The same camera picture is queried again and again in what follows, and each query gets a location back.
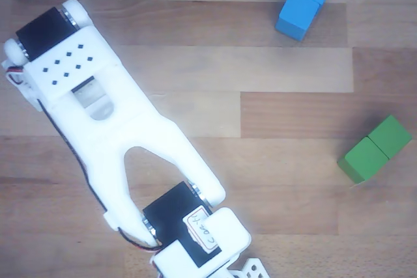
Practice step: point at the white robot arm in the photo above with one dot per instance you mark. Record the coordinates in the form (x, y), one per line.
(107, 134)

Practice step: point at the long blue block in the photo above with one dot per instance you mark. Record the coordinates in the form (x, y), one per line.
(303, 4)

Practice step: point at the white handwritten paper label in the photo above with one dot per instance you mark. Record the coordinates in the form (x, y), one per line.
(200, 230)

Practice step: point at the long green block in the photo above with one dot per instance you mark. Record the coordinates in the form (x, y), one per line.
(374, 151)

